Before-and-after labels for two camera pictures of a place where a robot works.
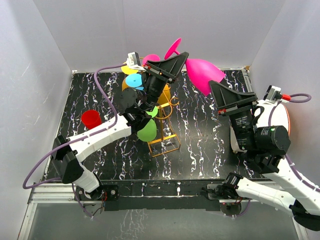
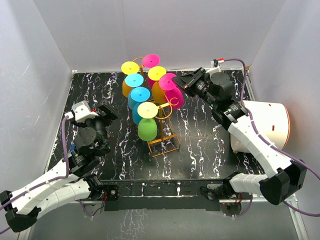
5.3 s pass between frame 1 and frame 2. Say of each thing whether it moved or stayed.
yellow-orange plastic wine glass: stayed
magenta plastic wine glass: stayed
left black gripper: moved
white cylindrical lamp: stayed
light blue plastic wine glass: stayed
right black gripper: moved
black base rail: stayed
